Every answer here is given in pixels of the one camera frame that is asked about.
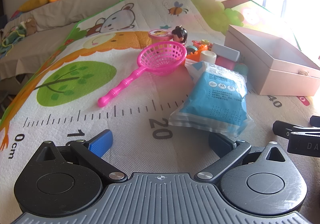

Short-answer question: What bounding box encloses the teal plastic toy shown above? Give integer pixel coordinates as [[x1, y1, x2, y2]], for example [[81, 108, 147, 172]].
[[233, 63, 248, 76]]

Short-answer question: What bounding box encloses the colourful toy camera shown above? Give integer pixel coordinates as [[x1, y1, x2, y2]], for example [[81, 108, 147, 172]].
[[186, 38, 213, 55]]

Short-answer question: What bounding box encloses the white cylinder block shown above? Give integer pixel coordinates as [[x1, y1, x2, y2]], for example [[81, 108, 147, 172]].
[[199, 50, 217, 63]]

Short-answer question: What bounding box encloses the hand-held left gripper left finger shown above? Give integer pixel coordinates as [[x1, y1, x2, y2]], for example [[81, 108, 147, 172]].
[[34, 129, 127, 185]]

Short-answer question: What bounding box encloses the pink block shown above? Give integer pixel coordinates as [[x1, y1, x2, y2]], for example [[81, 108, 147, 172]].
[[215, 56, 237, 71]]

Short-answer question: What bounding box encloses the orange plastic toy shell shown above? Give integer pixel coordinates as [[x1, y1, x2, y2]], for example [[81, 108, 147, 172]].
[[184, 51, 201, 65]]

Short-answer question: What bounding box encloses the black-haired doll keychain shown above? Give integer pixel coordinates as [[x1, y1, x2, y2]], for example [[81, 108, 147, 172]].
[[171, 25, 188, 47]]

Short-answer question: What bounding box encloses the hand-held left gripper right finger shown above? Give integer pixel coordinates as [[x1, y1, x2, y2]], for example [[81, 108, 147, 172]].
[[195, 133, 288, 185]]

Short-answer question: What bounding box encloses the cartoon printed play mat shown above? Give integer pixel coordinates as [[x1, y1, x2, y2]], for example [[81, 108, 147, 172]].
[[0, 0, 320, 214]]

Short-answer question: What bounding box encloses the blue and white packet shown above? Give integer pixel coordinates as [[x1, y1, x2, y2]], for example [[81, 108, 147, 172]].
[[168, 61, 254, 137]]

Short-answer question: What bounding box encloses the pink cardboard box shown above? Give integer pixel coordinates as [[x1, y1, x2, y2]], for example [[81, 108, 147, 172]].
[[224, 24, 320, 96]]

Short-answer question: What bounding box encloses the pink toy strainer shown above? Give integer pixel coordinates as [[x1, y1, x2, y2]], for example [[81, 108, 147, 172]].
[[97, 41, 187, 108]]

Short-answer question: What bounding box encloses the brown teddy bear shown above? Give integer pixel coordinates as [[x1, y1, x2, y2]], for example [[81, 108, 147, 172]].
[[24, 17, 38, 35]]

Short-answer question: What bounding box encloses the yellow banana plush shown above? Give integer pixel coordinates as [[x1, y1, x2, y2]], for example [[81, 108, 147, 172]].
[[18, 0, 50, 12]]

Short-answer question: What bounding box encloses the pink round toy drum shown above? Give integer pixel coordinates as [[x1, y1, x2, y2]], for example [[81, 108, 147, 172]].
[[148, 27, 173, 42]]

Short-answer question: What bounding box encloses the grey sofa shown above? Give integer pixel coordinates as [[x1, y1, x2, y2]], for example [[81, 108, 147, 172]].
[[0, 0, 160, 114]]

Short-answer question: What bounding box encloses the white rectangular block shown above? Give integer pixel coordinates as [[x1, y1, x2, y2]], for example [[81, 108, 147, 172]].
[[212, 43, 241, 62]]

